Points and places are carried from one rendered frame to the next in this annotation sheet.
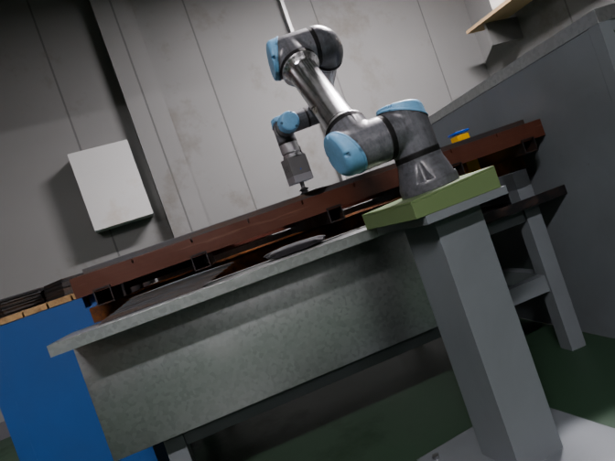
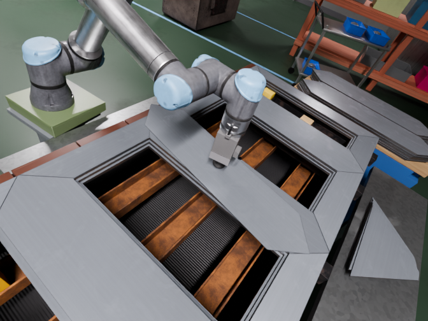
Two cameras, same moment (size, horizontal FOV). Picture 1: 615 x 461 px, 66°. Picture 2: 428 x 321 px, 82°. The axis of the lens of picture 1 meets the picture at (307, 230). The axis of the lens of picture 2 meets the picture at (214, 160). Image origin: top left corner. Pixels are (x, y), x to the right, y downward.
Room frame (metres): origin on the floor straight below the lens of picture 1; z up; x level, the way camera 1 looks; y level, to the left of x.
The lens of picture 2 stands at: (2.16, -0.51, 1.44)
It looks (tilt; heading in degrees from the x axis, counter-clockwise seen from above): 46 degrees down; 125
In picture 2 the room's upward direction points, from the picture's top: 20 degrees clockwise
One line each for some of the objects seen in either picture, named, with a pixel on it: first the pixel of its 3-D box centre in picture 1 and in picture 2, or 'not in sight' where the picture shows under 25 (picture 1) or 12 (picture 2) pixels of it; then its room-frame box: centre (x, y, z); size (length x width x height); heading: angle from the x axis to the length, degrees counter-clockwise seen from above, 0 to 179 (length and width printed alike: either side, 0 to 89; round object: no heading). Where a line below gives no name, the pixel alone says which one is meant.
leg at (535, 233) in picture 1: (544, 260); not in sight; (1.71, -0.78, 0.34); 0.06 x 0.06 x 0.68; 10
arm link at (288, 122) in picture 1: (291, 123); (210, 78); (1.77, -0.08, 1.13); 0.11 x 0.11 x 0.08; 11
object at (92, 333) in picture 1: (290, 260); (160, 112); (1.36, 0.08, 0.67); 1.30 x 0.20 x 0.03; 100
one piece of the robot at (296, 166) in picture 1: (296, 168); (231, 142); (1.88, -0.04, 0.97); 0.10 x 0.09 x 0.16; 27
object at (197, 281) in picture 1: (168, 291); not in sight; (1.33, 0.43, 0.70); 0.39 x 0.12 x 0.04; 100
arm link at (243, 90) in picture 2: (283, 130); (244, 94); (1.86, -0.04, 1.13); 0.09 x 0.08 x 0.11; 11
